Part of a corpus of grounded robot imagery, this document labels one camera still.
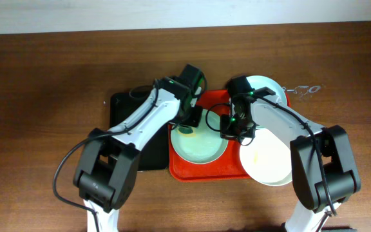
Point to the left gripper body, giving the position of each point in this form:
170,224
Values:
191,116

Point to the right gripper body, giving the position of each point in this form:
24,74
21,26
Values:
235,129

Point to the green yellow sponge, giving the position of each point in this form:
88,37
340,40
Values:
186,131

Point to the pale green plate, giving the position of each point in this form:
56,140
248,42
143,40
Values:
205,146

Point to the black plastic tray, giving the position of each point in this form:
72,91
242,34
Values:
155,154

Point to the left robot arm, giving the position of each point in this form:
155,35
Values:
107,169

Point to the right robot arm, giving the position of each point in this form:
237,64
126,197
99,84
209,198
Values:
324,171

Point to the light blue plate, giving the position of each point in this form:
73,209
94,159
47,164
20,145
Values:
259,81

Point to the white plate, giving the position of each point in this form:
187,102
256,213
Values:
266,159

